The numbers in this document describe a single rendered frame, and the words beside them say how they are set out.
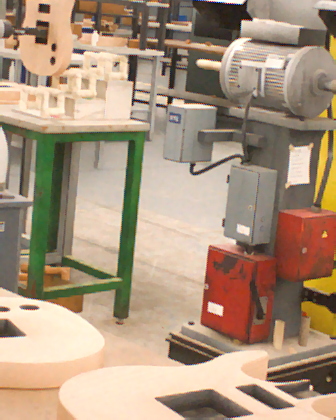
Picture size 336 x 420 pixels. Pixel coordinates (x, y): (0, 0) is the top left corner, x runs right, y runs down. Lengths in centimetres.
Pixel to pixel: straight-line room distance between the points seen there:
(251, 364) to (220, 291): 231
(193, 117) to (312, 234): 59
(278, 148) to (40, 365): 231
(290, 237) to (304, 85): 54
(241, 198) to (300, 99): 41
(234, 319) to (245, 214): 38
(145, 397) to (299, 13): 275
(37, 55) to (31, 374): 317
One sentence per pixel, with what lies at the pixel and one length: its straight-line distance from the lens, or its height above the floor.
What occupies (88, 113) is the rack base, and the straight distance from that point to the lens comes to 478.
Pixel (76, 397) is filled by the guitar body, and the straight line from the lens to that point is 148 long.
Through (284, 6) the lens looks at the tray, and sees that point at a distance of 414.
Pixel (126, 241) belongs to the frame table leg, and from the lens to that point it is 491.
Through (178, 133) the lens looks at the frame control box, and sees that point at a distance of 391.
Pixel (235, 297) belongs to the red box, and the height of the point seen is 47.
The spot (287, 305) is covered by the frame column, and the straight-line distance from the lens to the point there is 409.
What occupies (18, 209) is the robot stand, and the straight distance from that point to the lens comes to 411.
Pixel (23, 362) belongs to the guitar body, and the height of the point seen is 94.
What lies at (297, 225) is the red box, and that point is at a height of 76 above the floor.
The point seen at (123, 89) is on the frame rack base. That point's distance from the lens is 488.
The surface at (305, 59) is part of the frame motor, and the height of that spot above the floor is 133.
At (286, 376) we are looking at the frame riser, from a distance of 395.
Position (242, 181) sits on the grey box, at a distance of 390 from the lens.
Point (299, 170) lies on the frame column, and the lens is 396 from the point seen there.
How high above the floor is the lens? 154
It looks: 11 degrees down
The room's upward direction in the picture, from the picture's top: 6 degrees clockwise
